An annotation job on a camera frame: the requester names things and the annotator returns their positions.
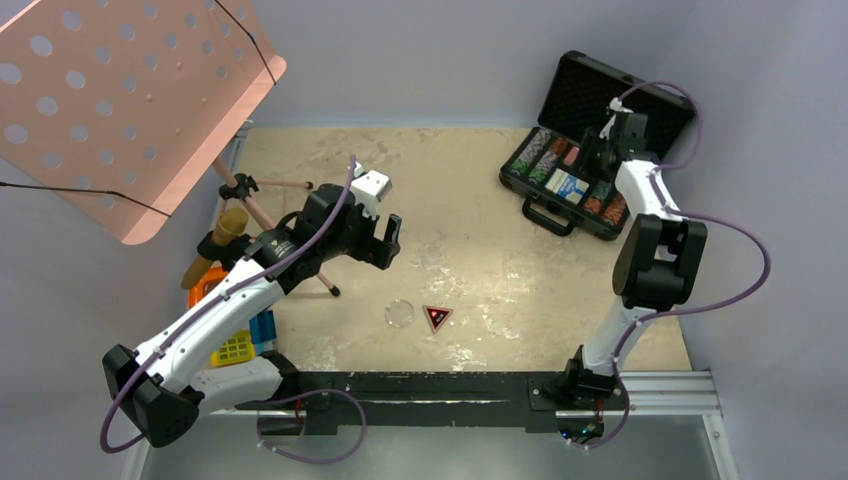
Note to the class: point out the triangular all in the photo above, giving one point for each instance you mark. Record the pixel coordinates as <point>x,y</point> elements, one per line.
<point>436,316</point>

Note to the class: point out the blue toy brick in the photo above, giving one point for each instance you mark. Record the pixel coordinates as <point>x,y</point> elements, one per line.
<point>263,333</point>

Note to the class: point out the yellow toy brick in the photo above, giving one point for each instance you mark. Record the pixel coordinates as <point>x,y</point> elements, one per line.
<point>235,350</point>

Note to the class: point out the blue playing card deck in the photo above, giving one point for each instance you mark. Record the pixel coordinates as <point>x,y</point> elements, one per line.
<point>567,186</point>

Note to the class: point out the left inner chip row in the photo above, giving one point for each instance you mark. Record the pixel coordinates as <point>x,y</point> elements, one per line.
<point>547,161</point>

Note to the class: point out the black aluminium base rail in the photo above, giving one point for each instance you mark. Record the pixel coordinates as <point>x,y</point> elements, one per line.
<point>324,401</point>

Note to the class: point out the wooden mallet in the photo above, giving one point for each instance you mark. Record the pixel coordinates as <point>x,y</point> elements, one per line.
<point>230,225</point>

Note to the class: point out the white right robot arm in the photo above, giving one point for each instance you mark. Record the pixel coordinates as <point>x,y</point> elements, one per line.
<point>658,264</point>

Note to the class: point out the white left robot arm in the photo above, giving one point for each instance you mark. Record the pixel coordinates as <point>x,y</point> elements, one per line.
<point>212,318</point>

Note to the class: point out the pink music stand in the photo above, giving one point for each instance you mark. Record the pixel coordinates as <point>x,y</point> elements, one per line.
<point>122,106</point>

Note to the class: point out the right outer chip row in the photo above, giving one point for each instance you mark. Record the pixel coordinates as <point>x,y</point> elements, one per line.
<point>615,211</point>

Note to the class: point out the clear round dealer button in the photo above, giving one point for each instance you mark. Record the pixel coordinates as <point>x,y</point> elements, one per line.
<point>399,313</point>

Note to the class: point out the left outer chip row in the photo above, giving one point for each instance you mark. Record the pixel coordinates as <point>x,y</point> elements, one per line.
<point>522,162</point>

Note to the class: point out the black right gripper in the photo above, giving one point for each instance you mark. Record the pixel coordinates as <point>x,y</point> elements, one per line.
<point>592,139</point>

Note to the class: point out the black poker chip case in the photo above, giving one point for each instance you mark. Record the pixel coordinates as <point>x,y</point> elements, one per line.
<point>577,99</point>

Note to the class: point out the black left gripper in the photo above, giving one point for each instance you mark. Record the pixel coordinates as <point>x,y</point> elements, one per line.
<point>372,250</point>

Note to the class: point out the orange toy piece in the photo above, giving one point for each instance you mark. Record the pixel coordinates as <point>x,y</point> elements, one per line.
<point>206,284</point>

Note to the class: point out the red playing card deck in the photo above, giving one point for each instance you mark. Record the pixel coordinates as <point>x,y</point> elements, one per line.
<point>571,157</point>

